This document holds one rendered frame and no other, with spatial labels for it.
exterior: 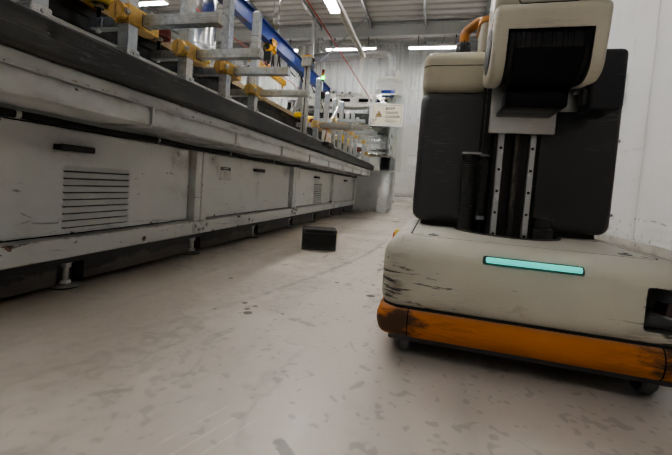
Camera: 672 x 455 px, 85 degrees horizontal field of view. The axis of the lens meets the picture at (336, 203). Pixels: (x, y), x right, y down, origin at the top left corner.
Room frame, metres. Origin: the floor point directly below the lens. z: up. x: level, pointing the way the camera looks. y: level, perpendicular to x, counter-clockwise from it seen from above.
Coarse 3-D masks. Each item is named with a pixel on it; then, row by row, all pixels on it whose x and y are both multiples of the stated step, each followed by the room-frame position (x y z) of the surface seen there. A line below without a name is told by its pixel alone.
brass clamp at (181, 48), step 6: (174, 42) 1.25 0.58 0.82; (180, 42) 1.24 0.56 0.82; (186, 42) 1.26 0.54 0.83; (174, 48) 1.25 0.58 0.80; (180, 48) 1.24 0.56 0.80; (186, 48) 1.25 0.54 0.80; (192, 48) 1.28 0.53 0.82; (198, 48) 1.31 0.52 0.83; (180, 54) 1.25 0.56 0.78; (186, 54) 1.26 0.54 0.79; (192, 54) 1.28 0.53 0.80; (198, 60) 1.32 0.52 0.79; (198, 66) 1.37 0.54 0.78; (204, 66) 1.37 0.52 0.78
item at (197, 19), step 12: (204, 12) 1.02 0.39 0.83; (216, 12) 1.01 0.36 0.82; (96, 24) 1.10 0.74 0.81; (108, 24) 1.09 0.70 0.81; (144, 24) 1.06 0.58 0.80; (156, 24) 1.05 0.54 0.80; (168, 24) 1.04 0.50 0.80; (180, 24) 1.04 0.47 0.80; (192, 24) 1.03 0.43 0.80; (204, 24) 1.02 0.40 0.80; (216, 24) 1.02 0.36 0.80
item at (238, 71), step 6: (198, 72) 1.59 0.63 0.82; (204, 72) 1.58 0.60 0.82; (210, 72) 1.58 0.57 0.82; (234, 72) 1.55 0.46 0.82; (240, 72) 1.54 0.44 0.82; (246, 72) 1.53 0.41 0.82; (252, 72) 1.53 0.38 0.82; (258, 72) 1.52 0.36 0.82; (264, 72) 1.51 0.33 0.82; (270, 72) 1.51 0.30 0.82; (276, 72) 1.50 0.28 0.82; (282, 72) 1.50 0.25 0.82; (288, 72) 1.50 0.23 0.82
